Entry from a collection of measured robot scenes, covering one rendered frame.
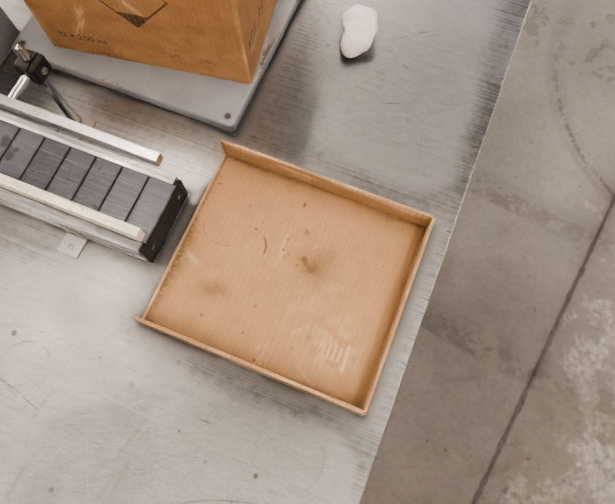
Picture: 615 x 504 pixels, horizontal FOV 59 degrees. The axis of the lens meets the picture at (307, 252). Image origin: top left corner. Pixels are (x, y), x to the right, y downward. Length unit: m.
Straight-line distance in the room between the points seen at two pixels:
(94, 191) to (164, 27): 0.23
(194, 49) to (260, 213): 0.24
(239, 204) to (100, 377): 0.28
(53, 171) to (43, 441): 0.33
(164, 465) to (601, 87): 1.76
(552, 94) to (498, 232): 0.52
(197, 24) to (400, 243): 0.38
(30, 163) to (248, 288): 0.33
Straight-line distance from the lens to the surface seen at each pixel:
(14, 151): 0.81
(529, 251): 1.71
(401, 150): 0.78
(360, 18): 0.86
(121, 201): 0.72
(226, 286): 0.70
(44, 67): 0.76
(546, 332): 1.66
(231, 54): 0.76
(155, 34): 0.79
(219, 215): 0.74
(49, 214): 0.75
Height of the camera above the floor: 1.51
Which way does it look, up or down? 72 degrees down
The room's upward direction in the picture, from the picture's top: 2 degrees counter-clockwise
